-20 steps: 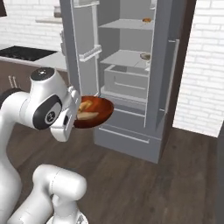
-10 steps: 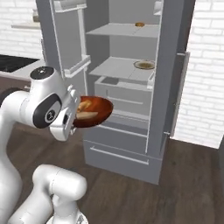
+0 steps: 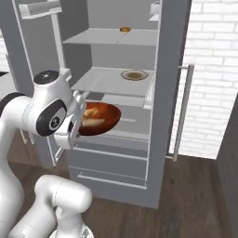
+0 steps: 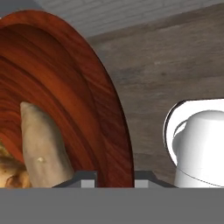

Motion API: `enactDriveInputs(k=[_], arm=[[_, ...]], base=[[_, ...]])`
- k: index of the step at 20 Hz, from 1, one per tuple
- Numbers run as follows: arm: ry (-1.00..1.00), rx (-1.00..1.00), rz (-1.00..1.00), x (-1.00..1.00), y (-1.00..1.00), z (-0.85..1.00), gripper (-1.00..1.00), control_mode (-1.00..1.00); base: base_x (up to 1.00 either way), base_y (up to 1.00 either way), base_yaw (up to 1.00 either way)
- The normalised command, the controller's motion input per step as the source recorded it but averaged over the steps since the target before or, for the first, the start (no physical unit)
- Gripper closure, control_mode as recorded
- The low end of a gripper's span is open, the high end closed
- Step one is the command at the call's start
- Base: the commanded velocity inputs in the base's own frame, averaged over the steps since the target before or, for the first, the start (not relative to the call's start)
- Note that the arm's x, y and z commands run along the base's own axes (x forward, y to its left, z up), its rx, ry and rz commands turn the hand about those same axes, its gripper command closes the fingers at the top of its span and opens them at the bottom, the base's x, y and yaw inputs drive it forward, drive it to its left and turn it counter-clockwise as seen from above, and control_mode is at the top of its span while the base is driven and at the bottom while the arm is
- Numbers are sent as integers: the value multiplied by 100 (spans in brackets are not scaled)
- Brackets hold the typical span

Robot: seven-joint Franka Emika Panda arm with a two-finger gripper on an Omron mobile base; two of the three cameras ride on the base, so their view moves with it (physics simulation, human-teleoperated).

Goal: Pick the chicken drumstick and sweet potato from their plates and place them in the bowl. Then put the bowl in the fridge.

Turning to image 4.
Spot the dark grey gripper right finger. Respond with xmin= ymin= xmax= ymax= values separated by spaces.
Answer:
xmin=134 ymin=171 xmax=178 ymax=189

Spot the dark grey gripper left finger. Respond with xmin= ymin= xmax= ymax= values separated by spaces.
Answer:
xmin=52 ymin=171 xmax=98 ymax=189

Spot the white bowl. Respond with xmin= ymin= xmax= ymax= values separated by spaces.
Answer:
xmin=163 ymin=98 xmax=224 ymax=189

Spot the brown wooden plate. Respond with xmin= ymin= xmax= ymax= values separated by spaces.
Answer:
xmin=0 ymin=10 xmax=135 ymax=189

